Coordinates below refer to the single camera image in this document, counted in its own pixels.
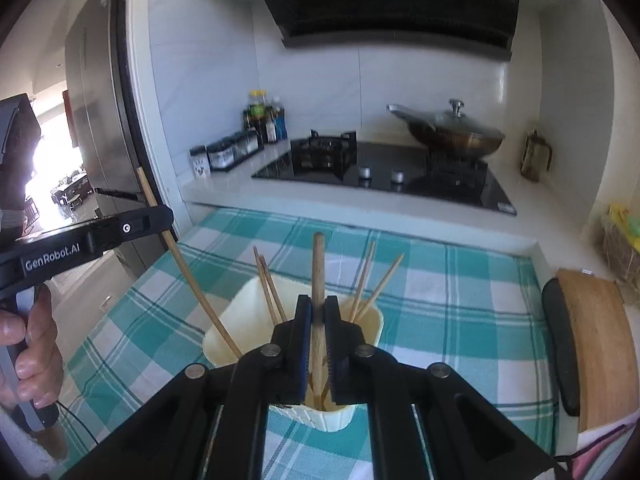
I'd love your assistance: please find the person's left hand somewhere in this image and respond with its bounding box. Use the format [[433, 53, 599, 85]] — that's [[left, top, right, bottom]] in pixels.
[[0, 285, 65, 411]]

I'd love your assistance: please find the black door frame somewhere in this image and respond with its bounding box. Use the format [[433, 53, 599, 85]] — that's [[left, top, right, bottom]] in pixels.
[[111, 0, 182, 247]]

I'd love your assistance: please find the dining table with chairs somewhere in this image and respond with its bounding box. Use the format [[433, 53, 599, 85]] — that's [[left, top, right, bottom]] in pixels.
[[50, 170, 97, 212]]

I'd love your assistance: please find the black gas stove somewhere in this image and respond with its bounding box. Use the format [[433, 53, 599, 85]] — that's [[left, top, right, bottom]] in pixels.
[[251, 130, 518, 217]]

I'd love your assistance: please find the wooden cutting board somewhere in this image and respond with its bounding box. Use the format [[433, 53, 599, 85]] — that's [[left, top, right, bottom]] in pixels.
[[556, 268, 634, 432]]

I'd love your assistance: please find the bunch of wooden chopsticks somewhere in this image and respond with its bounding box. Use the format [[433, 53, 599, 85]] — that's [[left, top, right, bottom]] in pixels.
[[252, 241, 405, 327]]

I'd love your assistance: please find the blue label bottle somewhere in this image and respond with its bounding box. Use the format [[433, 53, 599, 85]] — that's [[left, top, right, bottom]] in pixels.
[[274, 97, 289, 141]]

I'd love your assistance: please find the teal checked tablecloth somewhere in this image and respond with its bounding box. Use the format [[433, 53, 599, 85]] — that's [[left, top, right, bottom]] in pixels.
[[47, 207, 561, 480]]

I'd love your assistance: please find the grey refrigerator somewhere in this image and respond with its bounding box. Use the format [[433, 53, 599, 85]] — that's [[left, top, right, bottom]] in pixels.
[[64, 0, 168, 281]]

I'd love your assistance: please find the dark wok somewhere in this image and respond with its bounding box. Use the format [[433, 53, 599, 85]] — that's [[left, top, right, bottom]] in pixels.
[[386, 104, 506, 162]]

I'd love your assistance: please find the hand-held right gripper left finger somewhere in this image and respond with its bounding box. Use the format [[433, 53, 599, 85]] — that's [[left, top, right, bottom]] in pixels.
[[60, 294, 314, 480]]

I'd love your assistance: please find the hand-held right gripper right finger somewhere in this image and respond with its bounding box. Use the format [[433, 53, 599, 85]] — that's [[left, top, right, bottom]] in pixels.
[[324, 296, 566, 480]]

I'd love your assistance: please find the yellow cap sauce bottle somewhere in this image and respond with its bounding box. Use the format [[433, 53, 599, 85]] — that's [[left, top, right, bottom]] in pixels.
[[243, 90, 269, 147]]

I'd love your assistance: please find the black range hood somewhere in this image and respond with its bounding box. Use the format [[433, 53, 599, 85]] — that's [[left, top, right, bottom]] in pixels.
[[236, 0, 534, 64]]

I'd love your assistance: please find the cream plastic utensil holder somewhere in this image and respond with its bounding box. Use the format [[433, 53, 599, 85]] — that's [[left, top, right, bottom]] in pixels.
[[202, 275, 386, 434]]

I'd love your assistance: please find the pink cloth with black trim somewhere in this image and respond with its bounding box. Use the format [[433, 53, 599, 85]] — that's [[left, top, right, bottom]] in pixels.
[[570, 422, 640, 480]]

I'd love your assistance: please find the person's left forearm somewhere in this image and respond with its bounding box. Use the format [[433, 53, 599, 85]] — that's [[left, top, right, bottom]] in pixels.
[[0, 404, 57, 472]]

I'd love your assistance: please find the dark sauce bottle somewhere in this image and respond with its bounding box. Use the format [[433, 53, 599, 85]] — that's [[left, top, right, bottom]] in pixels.
[[265, 97, 281, 144]]

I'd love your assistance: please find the black cable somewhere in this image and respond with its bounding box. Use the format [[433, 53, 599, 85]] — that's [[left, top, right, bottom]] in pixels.
[[54, 399, 103, 443]]

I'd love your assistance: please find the long brown chopstick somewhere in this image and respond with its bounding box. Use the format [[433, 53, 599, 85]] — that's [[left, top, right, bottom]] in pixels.
[[136, 167, 244, 359], [311, 231, 329, 408]]

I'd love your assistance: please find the glass pitcher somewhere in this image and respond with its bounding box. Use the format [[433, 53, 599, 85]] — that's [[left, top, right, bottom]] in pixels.
[[520, 130, 554, 184]]

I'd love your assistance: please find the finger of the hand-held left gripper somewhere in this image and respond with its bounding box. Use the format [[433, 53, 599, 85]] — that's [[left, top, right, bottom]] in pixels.
[[94, 186, 153, 207], [92, 204, 175, 255]]

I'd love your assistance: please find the row of spice jars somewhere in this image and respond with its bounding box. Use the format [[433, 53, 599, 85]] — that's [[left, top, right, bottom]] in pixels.
[[206, 130, 265, 172]]

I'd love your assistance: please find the glass wok lid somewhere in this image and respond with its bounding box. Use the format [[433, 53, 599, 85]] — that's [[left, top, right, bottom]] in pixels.
[[407, 99, 496, 133]]

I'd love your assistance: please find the basket with yellow cloths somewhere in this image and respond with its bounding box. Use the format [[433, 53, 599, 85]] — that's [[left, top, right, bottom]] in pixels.
[[601, 203, 640, 302]]

